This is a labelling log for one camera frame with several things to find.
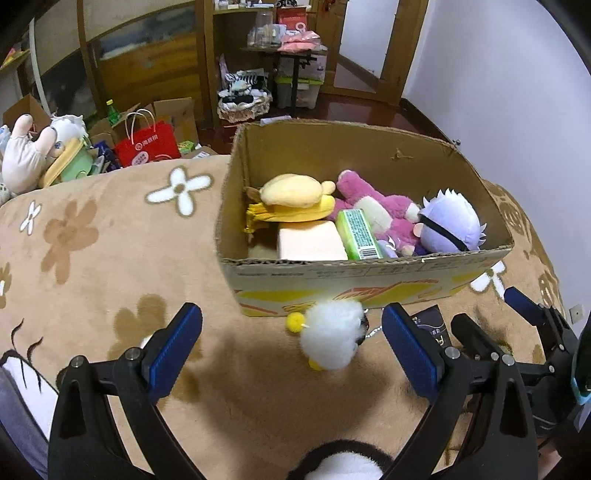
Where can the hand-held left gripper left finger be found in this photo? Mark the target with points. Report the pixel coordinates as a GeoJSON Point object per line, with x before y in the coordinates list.
{"type": "Point", "coordinates": [173, 350]}

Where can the white fluffy chick plush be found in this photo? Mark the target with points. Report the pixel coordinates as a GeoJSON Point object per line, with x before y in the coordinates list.
{"type": "Point", "coordinates": [330, 332]}

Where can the lace trimmed basket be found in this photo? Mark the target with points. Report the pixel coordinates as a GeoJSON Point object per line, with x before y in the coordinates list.
{"type": "Point", "coordinates": [242, 110]}

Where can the black snack packet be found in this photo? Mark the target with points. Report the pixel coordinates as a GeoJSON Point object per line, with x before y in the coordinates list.
{"type": "Point", "coordinates": [431, 327]}

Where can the brown floral blanket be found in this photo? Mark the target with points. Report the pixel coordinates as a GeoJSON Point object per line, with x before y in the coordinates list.
{"type": "Point", "coordinates": [115, 258]}

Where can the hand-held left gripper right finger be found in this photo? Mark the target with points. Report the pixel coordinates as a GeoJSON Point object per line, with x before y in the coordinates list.
{"type": "Point", "coordinates": [408, 350]}

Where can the white-haired blindfolded plush doll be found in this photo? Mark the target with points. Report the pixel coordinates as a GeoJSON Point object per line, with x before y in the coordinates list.
{"type": "Point", "coordinates": [452, 226]}

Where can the white shelf unit with figurines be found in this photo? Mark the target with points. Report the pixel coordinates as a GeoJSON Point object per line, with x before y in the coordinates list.
{"type": "Point", "coordinates": [39, 69]}

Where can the green bottle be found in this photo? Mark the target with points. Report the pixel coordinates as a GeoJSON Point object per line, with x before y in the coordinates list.
{"type": "Point", "coordinates": [113, 113]}

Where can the red paper bag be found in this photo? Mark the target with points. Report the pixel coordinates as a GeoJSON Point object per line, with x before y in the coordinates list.
{"type": "Point", "coordinates": [147, 147]}

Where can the wooden door with glass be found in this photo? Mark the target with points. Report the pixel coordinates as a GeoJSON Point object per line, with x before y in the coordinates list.
{"type": "Point", "coordinates": [397, 55]}

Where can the wooden wardrobe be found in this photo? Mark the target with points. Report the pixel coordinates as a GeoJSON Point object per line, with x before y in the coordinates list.
{"type": "Point", "coordinates": [138, 64]}

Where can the printed cardboard box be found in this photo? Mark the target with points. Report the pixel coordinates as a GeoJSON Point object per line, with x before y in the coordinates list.
{"type": "Point", "coordinates": [369, 152]}

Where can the pink soft plush block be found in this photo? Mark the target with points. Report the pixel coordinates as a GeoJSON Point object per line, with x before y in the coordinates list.
{"type": "Point", "coordinates": [314, 242]}

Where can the wall socket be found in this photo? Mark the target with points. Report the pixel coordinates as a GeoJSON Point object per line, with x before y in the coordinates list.
{"type": "Point", "coordinates": [577, 314]}

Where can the magenta plush bear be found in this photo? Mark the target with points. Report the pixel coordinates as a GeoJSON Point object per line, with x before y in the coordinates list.
{"type": "Point", "coordinates": [392, 207]}

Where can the white plush doll green dress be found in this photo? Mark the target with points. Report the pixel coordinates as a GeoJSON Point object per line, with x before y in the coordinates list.
{"type": "Point", "coordinates": [23, 157]}

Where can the clear plastic storage bin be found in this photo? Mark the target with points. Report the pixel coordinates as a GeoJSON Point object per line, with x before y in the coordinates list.
{"type": "Point", "coordinates": [304, 94]}

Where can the black and white plush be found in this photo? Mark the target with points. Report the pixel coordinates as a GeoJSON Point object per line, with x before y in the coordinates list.
{"type": "Point", "coordinates": [341, 466]}

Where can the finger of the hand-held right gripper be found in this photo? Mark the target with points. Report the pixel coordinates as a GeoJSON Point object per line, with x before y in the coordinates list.
{"type": "Point", "coordinates": [473, 337]}
{"type": "Point", "coordinates": [524, 302]}

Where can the person's leg in grey pants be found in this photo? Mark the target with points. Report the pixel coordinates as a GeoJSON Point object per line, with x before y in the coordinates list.
{"type": "Point", "coordinates": [18, 424]}

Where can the pink cloth stack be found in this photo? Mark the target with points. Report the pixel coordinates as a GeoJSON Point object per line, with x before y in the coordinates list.
{"type": "Point", "coordinates": [300, 41]}

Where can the small dark side table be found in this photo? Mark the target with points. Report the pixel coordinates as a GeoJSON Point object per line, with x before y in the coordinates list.
{"type": "Point", "coordinates": [295, 78]}

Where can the open brown cardboard box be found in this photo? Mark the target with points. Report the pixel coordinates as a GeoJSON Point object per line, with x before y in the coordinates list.
{"type": "Point", "coordinates": [182, 115]}
{"type": "Point", "coordinates": [27, 108]}

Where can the green tissue packet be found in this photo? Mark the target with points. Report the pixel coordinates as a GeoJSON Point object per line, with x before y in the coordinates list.
{"type": "Point", "coordinates": [358, 233]}

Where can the clear glass jar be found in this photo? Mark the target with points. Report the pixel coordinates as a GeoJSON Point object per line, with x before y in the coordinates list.
{"type": "Point", "coordinates": [264, 21]}

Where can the striped plush toy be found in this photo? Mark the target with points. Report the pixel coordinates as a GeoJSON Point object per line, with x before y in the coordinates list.
{"type": "Point", "coordinates": [244, 83]}

